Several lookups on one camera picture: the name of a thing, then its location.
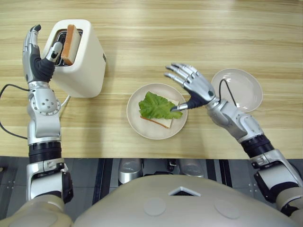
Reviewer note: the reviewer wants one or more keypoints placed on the bread slice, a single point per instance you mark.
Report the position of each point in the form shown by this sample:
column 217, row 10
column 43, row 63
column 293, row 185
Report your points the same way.
column 71, row 45
column 163, row 122

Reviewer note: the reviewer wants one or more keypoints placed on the robot body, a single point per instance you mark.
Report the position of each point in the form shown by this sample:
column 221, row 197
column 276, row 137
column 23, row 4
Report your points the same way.
column 184, row 210

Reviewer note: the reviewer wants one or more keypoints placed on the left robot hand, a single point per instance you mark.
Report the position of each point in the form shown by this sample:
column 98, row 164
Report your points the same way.
column 35, row 66

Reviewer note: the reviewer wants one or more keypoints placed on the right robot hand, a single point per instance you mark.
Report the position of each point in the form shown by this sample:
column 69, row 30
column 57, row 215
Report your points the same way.
column 198, row 85

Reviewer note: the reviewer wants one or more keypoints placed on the cream toaster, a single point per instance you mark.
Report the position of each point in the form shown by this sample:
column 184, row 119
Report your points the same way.
column 87, row 61

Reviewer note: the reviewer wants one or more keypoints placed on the green lettuce leaf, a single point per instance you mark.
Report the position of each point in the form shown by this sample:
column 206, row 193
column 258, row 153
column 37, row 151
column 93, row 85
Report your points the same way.
column 156, row 106

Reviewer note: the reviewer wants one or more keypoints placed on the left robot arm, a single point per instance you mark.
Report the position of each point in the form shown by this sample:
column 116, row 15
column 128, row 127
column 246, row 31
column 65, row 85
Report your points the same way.
column 45, row 123

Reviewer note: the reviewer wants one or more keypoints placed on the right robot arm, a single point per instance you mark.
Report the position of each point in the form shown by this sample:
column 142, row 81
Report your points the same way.
column 236, row 120

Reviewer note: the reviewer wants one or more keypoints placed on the white plate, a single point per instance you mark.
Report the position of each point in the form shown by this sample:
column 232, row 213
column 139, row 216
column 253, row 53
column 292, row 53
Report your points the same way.
column 246, row 89

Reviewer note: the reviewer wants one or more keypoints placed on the beige plate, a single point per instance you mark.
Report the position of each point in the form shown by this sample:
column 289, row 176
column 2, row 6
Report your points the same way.
column 151, row 131

